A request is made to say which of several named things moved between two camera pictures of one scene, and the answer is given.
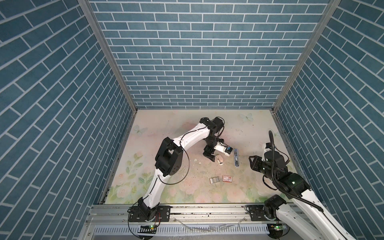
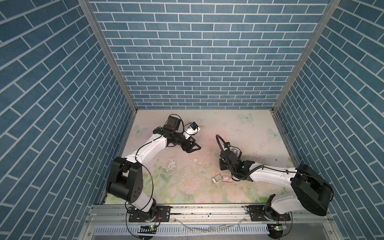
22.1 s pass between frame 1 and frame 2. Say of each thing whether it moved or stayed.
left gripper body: moved
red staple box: stayed
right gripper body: moved
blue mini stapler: stayed
